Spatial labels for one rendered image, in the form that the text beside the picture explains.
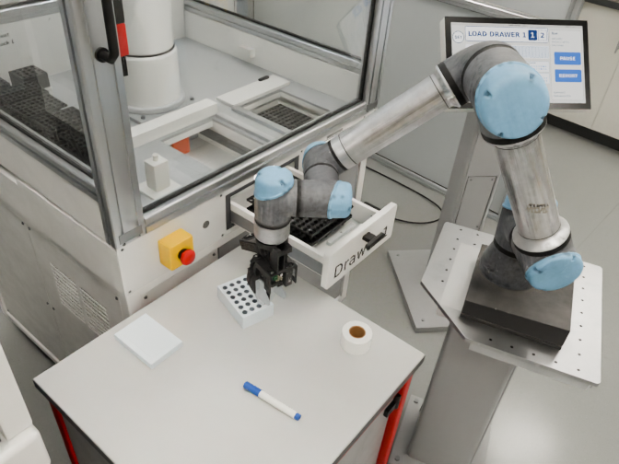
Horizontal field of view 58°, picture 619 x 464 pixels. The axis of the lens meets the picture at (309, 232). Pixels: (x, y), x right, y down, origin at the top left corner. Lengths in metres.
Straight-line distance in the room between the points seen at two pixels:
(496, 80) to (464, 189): 1.33
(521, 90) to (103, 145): 0.76
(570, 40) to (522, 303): 1.09
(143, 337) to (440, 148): 2.26
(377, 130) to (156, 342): 0.66
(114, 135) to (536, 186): 0.81
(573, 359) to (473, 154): 1.01
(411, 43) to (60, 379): 2.44
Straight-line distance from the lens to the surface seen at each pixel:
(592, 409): 2.46
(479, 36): 2.07
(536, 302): 1.47
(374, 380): 1.27
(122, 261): 1.31
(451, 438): 1.92
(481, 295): 1.43
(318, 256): 1.33
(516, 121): 1.03
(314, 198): 1.09
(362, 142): 1.18
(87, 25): 1.07
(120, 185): 1.21
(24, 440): 1.06
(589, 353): 1.50
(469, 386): 1.71
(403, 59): 3.20
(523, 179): 1.14
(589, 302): 1.64
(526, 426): 2.29
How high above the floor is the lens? 1.75
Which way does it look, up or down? 38 degrees down
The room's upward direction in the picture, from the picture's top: 5 degrees clockwise
